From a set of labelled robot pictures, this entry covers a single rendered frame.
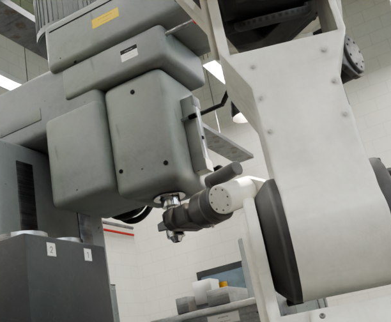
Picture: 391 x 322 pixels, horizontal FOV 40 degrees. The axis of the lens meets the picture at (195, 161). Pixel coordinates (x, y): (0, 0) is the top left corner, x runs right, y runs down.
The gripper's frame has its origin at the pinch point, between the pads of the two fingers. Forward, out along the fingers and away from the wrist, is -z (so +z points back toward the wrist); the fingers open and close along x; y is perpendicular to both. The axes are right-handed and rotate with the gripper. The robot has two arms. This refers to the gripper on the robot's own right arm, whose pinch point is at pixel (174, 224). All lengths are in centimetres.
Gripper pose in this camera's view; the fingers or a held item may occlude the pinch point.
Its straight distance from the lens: 139.9
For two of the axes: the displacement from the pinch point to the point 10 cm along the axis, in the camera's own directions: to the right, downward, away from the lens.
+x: -7.4, -1.0, -6.6
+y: 1.9, 9.2, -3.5
